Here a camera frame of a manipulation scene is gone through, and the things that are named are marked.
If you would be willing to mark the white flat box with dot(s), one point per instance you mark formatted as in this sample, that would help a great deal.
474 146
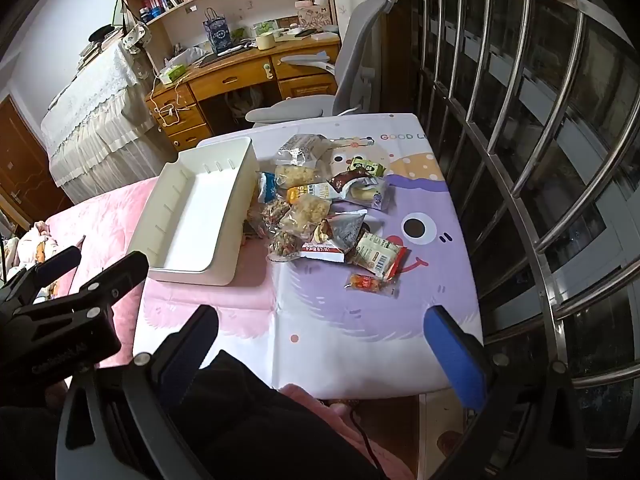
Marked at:
310 36

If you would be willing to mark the pale yellow pot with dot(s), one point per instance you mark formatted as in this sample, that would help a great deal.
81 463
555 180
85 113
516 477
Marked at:
265 41

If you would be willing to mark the floral patterned quilt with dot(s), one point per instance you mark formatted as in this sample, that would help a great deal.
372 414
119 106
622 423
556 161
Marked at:
32 247

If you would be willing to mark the yellow cake packet blue print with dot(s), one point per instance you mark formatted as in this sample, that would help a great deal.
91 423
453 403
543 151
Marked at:
372 195

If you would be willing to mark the metal window bars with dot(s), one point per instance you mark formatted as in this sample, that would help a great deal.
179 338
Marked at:
549 305

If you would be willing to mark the grey office chair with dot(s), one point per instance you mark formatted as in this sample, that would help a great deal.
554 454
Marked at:
357 60

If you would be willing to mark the wooden door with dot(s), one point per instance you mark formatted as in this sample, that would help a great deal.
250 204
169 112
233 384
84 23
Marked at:
25 160

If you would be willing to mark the white snack packet red edges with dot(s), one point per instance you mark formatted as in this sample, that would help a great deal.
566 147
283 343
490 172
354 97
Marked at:
375 255

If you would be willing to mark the small orange candy packet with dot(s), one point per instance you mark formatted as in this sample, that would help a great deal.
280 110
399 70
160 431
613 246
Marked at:
367 282

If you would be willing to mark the orange white oat bar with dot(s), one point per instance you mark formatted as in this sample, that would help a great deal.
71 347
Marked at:
310 191

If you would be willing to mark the white plastic bag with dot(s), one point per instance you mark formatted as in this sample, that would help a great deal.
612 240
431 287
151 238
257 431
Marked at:
187 55

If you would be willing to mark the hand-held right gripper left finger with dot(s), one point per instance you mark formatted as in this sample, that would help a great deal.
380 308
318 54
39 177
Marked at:
192 345

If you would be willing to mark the green tissue box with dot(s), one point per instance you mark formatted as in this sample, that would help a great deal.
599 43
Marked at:
172 74

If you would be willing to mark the wooden desk with drawers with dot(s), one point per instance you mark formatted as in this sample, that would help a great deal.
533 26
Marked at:
235 77

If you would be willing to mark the rice crispy cake packet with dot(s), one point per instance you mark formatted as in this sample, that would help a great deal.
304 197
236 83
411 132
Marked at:
305 212
295 176

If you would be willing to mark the black round dish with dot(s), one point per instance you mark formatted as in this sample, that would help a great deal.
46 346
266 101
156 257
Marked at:
102 32

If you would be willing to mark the white lace cover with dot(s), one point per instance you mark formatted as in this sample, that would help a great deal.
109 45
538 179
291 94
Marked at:
95 110

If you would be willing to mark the pink printed box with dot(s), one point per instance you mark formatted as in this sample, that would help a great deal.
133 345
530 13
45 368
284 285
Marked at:
312 15

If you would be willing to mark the dark brown snack packet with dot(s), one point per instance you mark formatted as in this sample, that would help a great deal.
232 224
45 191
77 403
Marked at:
347 180

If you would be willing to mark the red label snack packet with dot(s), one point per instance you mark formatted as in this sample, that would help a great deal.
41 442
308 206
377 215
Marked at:
325 251

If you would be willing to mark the blue gift bag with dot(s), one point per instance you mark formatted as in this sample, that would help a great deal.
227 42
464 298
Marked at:
216 35

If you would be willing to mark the person's black trousers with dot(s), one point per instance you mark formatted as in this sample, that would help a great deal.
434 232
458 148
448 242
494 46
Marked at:
260 425

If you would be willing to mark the blue snack packet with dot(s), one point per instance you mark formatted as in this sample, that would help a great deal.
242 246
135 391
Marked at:
266 187

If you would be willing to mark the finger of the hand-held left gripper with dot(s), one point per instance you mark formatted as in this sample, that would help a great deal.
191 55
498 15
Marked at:
120 272
62 261

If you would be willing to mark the small green snack packet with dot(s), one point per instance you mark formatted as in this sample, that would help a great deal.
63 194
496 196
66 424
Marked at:
367 165

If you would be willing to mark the white plastic storage bin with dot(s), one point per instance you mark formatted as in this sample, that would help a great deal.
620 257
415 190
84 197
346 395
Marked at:
195 220

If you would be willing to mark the cartoon printed tablecloth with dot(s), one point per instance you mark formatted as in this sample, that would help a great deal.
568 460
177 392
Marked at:
340 340

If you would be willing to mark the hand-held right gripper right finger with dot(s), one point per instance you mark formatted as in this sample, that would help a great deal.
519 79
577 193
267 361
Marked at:
455 355

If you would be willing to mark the floral cloth bag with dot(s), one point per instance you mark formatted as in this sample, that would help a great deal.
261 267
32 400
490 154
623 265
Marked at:
135 35

